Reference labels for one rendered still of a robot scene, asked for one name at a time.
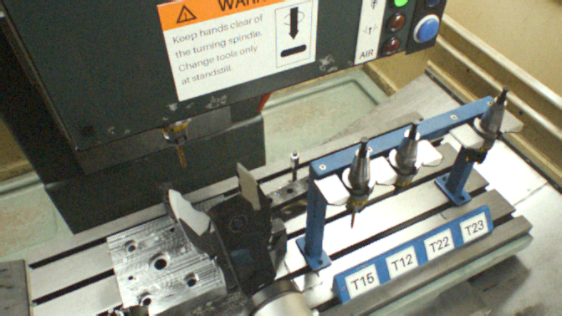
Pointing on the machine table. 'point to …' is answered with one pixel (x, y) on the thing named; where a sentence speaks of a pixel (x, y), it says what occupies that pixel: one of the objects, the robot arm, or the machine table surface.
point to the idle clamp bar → (295, 192)
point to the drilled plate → (176, 305)
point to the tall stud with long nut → (294, 165)
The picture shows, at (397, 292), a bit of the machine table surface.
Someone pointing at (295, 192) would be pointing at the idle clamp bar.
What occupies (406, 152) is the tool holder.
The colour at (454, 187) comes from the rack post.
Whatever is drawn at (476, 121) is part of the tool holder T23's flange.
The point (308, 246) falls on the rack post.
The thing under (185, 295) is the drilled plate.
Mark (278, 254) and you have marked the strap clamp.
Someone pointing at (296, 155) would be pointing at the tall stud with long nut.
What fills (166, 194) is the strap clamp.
